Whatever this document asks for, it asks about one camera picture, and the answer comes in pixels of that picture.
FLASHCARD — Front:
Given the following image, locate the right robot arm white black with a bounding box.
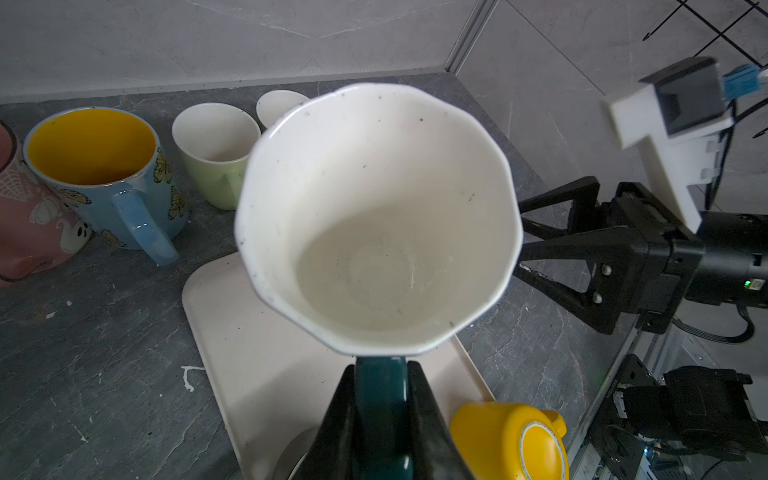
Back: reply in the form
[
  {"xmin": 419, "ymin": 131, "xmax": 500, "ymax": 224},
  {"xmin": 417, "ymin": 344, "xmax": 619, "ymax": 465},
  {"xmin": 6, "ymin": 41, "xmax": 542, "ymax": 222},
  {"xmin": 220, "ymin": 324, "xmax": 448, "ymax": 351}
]
[{"xmin": 514, "ymin": 177, "xmax": 767, "ymax": 335}]

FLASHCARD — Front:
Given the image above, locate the grey mug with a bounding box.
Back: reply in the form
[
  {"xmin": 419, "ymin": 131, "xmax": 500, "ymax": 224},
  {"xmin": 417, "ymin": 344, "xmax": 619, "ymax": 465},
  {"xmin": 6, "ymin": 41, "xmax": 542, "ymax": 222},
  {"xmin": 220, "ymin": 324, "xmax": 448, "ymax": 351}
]
[{"xmin": 256, "ymin": 90, "xmax": 309, "ymax": 129}]

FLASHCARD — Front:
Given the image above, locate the black wire hook rack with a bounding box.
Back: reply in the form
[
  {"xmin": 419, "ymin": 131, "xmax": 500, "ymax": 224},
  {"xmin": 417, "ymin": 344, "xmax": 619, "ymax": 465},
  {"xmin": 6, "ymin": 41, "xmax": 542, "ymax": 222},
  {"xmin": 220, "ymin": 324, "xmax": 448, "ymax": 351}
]
[{"xmin": 637, "ymin": 1, "xmax": 767, "ymax": 67}]

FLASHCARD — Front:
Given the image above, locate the light green mug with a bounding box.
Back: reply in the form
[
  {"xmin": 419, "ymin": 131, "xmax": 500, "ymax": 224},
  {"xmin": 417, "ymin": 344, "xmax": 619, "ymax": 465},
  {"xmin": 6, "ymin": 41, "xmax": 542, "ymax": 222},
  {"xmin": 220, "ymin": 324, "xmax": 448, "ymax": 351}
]
[{"xmin": 172, "ymin": 103, "xmax": 261, "ymax": 210}]

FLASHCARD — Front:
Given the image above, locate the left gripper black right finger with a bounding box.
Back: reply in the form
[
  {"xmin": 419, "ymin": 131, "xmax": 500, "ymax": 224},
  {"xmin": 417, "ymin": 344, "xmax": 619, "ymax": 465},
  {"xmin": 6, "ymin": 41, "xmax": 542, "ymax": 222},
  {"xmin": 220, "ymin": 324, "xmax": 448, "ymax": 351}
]
[{"xmin": 407, "ymin": 361, "xmax": 474, "ymax": 480}]

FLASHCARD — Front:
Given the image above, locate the aluminium frame rail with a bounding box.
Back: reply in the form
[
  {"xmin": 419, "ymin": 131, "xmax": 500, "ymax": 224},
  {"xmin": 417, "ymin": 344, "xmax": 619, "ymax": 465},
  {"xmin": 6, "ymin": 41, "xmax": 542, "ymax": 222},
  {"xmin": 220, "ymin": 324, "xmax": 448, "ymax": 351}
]
[{"xmin": 444, "ymin": 0, "xmax": 499, "ymax": 76}]

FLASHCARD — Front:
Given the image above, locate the blue butterfly mug yellow inside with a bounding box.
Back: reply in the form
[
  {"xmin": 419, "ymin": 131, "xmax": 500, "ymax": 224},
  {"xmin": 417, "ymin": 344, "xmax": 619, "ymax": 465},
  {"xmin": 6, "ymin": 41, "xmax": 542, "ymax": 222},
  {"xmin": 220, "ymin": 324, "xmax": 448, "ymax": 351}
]
[{"xmin": 23, "ymin": 107, "xmax": 189, "ymax": 266}]

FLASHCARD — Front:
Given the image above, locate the pink mug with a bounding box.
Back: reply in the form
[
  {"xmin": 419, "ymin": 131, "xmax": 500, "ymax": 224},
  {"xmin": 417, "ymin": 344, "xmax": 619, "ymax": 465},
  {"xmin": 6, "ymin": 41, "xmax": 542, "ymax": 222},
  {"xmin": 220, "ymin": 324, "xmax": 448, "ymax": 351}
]
[{"xmin": 1, "ymin": 123, "xmax": 92, "ymax": 286}]

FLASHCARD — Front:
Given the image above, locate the dark green mug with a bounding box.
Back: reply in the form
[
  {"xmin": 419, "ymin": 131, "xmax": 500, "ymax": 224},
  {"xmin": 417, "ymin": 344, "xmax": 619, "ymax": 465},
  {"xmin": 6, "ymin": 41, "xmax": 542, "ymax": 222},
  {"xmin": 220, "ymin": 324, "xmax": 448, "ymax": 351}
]
[{"xmin": 234, "ymin": 83, "xmax": 523, "ymax": 479}]

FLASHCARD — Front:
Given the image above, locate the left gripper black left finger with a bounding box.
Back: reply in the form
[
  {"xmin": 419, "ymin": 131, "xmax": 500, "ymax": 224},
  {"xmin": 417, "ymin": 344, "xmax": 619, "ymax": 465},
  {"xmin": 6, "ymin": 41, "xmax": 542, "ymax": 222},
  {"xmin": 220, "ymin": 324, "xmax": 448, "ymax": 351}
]
[{"xmin": 293, "ymin": 365, "xmax": 356, "ymax": 480}]

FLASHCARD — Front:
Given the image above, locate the beige plastic tray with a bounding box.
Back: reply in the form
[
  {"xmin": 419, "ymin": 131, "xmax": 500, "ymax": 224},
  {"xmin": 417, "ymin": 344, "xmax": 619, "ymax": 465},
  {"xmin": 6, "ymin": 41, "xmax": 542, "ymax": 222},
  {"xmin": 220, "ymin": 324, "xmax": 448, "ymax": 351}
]
[{"xmin": 182, "ymin": 254, "xmax": 492, "ymax": 479}]

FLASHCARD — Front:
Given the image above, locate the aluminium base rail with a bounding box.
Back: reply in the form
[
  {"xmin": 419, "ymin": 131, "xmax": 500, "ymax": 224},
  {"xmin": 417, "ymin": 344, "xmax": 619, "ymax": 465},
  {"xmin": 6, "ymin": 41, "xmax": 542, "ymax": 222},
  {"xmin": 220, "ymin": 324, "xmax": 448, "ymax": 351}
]
[{"xmin": 566, "ymin": 335, "xmax": 768, "ymax": 480}]

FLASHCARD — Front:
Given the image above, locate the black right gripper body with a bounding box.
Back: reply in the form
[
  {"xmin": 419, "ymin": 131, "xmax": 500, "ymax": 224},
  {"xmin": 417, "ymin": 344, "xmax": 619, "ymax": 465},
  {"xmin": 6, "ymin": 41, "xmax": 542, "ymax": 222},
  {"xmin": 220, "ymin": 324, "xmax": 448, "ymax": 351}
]
[{"xmin": 590, "ymin": 182, "xmax": 704, "ymax": 334}]

